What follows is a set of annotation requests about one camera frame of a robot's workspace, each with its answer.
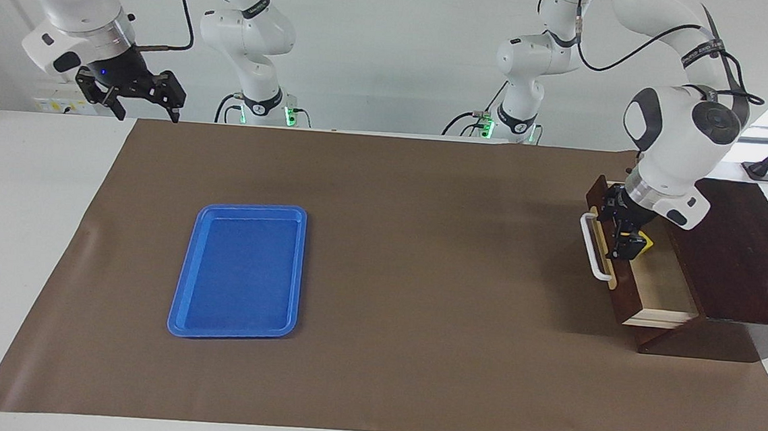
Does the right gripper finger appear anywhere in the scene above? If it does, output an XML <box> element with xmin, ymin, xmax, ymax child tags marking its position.
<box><xmin>139</xmin><ymin>68</ymin><xmax>189</xmax><ymax>125</ymax></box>
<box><xmin>73</xmin><ymin>67</ymin><xmax>130</xmax><ymax>121</ymax></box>

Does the blue plastic tray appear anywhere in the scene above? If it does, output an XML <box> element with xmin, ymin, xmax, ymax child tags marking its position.
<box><xmin>165</xmin><ymin>197</ymin><xmax>309</xmax><ymax>346</ymax></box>

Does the wooden drawer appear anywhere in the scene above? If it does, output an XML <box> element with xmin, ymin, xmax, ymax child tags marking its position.
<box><xmin>572</xmin><ymin>173</ymin><xmax>710</xmax><ymax>333</ymax></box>

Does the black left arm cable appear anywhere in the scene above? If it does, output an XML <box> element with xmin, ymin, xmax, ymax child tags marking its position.
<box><xmin>531</xmin><ymin>0</ymin><xmax>768</xmax><ymax>107</ymax></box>

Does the brown table mat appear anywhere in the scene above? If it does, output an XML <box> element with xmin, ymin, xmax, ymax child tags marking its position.
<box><xmin>0</xmin><ymin>105</ymin><xmax>768</xmax><ymax>431</ymax></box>

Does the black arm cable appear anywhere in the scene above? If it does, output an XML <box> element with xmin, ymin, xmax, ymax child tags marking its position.
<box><xmin>531</xmin><ymin>0</ymin><xmax>768</xmax><ymax>107</ymax></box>
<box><xmin>132</xmin><ymin>0</ymin><xmax>200</xmax><ymax>55</ymax></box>

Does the white drawer handle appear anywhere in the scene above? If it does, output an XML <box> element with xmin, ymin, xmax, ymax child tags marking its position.
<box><xmin>575</xmin><ymin>212</ymin><xmax>619</xmax><ymax>284</ymax></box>

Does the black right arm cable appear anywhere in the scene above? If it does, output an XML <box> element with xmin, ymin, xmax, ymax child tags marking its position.
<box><xmin>132</xmin><ymin>0</ymin><xmax>200</xmax><ymax>55</ymax></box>

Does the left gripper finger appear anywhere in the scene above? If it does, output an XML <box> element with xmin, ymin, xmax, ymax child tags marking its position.
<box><xmin>601</xmin><ymin>216</ymin><xmax>630</xmax><ymax>262</ymax></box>
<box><xmin>621</xmin><ymin>229</ymin><xmax>649</xmax><ymax>264</ymax></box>

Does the black base cable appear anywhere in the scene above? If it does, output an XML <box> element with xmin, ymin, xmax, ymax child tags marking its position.
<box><xmin>213</xmin><ymin>92</ymin><xmax>244</xmax><ymax>125</ymax></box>
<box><xmin>441</xmin><ymin>78</ymin><xmax>508</xmax><ymax>142</ymax></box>

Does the dark wooden cabinet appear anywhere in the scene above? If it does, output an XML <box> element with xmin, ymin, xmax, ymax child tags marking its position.
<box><xmin>623</xmin><ymin>170</ymin><xmax>768</xmax><ymax>365</ymax></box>

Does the white wall socket box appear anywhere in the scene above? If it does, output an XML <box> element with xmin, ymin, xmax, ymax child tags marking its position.
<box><xmin>31</xmin><ymin>79</ymin><xmax>101</xmax><ymax>117</ymax></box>

